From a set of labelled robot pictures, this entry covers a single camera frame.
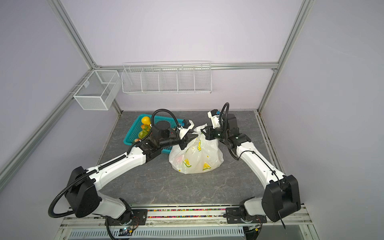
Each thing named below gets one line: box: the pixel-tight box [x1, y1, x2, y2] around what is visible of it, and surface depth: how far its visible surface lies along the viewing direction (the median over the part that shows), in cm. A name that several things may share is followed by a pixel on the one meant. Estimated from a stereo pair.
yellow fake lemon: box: [141, 116, 151, 125], surface depth 104 cm
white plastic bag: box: [169, 123, 225, 175], surface depth 82 cm
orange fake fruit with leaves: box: [141, 124, 151, 131], surface depth 105 cm
